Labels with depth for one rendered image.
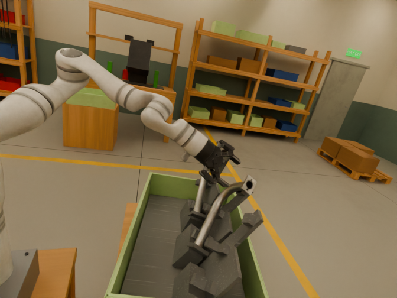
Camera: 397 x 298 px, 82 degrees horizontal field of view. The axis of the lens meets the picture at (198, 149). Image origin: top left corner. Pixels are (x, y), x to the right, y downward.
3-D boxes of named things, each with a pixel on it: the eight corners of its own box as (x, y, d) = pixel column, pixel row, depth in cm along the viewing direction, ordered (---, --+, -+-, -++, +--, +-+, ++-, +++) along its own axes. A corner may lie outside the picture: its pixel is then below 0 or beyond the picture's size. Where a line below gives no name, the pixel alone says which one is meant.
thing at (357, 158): (315, 153, 532) (323, 135, 516) (345, 158, 545) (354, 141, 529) (352, 179, 422) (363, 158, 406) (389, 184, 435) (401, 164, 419)
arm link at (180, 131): (183, 146, 65) (197, 125, 69) (139, 112, 62) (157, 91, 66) (174, 152, 71) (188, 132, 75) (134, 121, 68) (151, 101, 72)
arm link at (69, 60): (142, 78, 69) (139, 101, 75) (71, 42, 72) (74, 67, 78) (121, 90, 63) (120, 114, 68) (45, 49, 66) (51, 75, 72)
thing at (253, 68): (298, 143, 576) (334, 49, 494) (181, 128, 503) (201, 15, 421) (286, 136, 624) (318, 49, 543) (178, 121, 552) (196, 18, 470)
